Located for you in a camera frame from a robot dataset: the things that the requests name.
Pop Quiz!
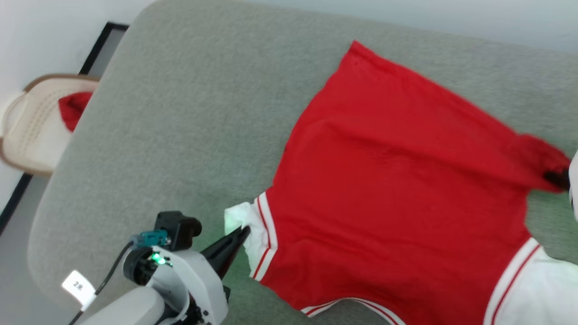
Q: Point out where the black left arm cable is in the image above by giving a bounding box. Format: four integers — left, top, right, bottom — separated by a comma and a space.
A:
67, 229, 171, 325

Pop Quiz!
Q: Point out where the cream perforated laundry basket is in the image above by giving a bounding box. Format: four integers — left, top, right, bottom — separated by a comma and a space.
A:
0, 73, 102, 177

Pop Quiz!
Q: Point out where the red cloth in basket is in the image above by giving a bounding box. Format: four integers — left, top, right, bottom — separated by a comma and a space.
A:
57, 91, 94, 133

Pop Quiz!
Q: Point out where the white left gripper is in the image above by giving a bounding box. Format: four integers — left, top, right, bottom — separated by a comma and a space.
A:
150, 225, 252, 325

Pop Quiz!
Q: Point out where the white left cable tag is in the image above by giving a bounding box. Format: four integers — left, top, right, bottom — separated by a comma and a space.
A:
61, 269, 97, 312

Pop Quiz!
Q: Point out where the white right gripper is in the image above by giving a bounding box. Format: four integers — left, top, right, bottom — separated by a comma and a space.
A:
543, 151, 578, 223

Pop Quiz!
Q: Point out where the black skirting strip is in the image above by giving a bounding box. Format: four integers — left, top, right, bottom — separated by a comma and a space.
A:
0, 21, 130, 236

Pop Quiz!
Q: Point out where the grey fabric sofa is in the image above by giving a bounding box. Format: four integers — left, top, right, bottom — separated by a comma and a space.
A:
27, 0, 578, 325

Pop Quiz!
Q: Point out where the red and white garment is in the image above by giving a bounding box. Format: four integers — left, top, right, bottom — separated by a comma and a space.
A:
224, 40, 578, 325

